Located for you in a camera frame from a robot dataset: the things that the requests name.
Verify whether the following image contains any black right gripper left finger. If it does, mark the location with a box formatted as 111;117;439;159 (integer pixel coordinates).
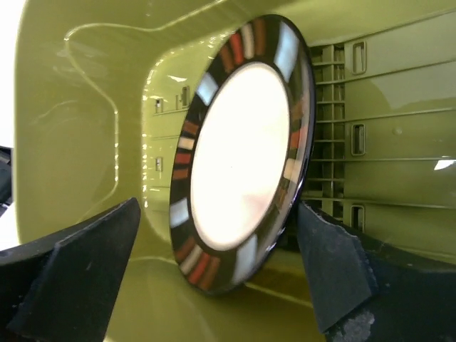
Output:
1;197;140;341

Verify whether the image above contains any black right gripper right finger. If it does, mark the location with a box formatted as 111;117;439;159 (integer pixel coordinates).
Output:
296;202;455;341

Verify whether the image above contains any striped dark rim plate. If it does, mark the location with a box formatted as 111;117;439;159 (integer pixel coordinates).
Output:
169;14;316;295

